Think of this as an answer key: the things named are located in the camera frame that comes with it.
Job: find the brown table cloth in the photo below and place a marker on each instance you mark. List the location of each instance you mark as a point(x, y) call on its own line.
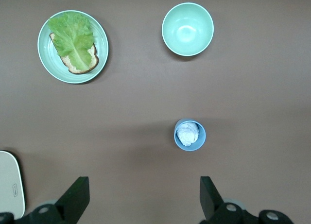
point(136, 100)

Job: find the pale green bowl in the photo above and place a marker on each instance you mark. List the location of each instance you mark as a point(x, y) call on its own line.
point(187, 29)

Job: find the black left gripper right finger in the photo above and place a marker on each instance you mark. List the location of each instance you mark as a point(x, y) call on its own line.
point(211, 202)

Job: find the pale green plate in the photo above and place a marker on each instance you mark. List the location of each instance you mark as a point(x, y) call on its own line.
point(48, 63)

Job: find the cream white toaster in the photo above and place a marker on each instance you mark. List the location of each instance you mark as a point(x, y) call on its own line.
point(9, 175)

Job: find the green lettuce leaf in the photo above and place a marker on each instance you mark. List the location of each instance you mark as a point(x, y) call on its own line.
point(70, 39)

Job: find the blue plastic cup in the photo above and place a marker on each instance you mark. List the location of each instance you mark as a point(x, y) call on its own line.
point(202, 137)

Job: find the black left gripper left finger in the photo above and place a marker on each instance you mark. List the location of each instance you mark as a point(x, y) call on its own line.
point(73, 202)

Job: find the white paper ball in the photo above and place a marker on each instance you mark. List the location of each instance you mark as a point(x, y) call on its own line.
point(187, 135)

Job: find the toasted bread slice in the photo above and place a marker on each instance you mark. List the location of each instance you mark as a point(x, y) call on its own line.
point(94, 60)

